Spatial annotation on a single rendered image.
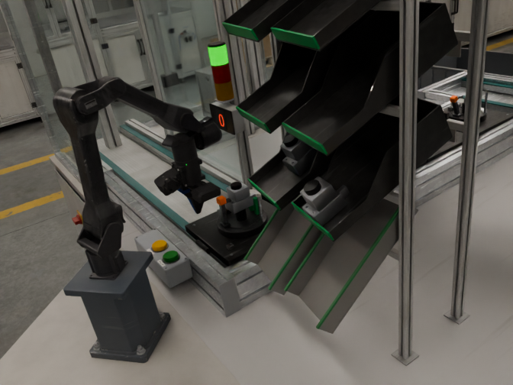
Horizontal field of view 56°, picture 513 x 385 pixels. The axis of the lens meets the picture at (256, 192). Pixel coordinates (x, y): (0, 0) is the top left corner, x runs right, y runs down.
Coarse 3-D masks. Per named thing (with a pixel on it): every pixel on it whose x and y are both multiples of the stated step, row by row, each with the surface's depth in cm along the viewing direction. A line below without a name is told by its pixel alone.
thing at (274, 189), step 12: (276, 156) 103; (324, 156) 93; (264, 168) 103; (276, 168) 104; (312, 168) 93; (324, 168) 94; (252, 180) 103; (264, 180) 103; (276, 180) 100; (288, 180) 98; (300, 180) 93; (264, 192) 96; (276, 192) 98; (288, 192) 92; (276, 204) 92; (288, 204) 94
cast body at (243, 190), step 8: (232, 184) 127; (240, 184) 127; (232, 192) 126; (240, 192) 126; (248, 192) 127; (232, 200) 127; (240, 200) 127; (248, 200) 128; (232, 208) 127; (240, 208) 128
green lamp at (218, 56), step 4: (224, 44) 131; (208, 48) 131; (212, 48) 130; (216, 48) 130; (220, 48) 130; (224, 48) 131; (208, 52) 132; (212, 52) 130; (216, 52) 130; (220, 52) 130; (224, 52) 131; (212, 56) 131; (216, 56) 131; (220, 56) 131; (224, 56) 132; (212, 60) 132; (216, 60) 131; (220, 60) 131; (224, 60) 132; (212, 64) 133; (216, 64) 132; (220, 64) 132
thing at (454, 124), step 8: (384, 0) 70; (392, 0) 69; (376, 8) 72; (384, 8) 71; (392, 8) 69; (456, 32) 81; (464, 32) 80; (464, 40) 81; (384, 112) 78; (392, 112) 77; (448, 120) 89; (456, 120) 89; (456, 128) 88; (392, 192) 85; (392, 200) 84
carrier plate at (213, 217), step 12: (264, 204) 141; (216, 216) 138; (192, 228) 134; (204, 228) 133; (216, 228) 132; (204, 240) 128; (216, 240) 127; (228, 240) 127; (240, 240) 126; (252, 240) 125; (216, 252) 123; (228, 252) 122; (240, 252) 121; (228, 264) 119
